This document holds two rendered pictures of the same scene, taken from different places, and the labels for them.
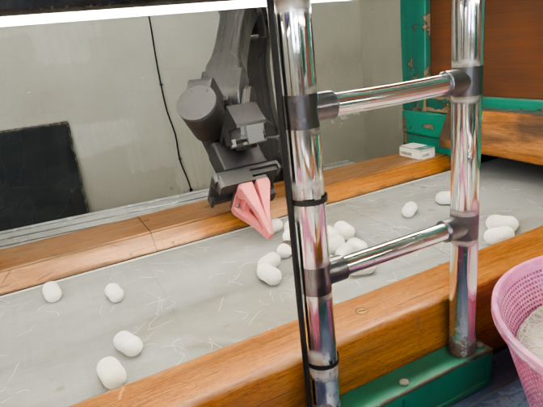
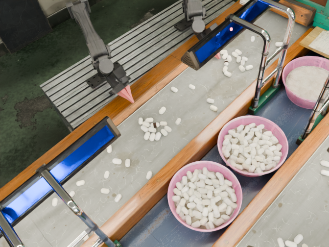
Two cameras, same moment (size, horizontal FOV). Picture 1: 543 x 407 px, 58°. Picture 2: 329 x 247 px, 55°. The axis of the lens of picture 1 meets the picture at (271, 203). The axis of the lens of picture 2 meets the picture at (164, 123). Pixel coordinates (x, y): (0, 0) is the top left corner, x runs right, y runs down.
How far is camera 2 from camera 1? 1.08 m
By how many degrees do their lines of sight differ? 37
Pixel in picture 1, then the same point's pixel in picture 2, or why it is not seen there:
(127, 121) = not seen: outside the picture
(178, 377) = (231, 107)
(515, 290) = (285, 71)
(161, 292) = (201, 84)
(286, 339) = (246, 94)
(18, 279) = (159, 86)
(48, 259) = (162, 79)
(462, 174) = (281, 60)
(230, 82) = (199, 7)
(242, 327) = (230, 90)
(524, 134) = not seen: hidden behind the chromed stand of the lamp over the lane
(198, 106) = (199, 27)
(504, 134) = not seen: hidden behind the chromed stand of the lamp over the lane
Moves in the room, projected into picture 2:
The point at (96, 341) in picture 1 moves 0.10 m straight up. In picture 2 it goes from (199, 101) to (199, 86)
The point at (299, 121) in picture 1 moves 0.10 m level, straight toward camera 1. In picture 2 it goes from (263, 69) to (275, 88)
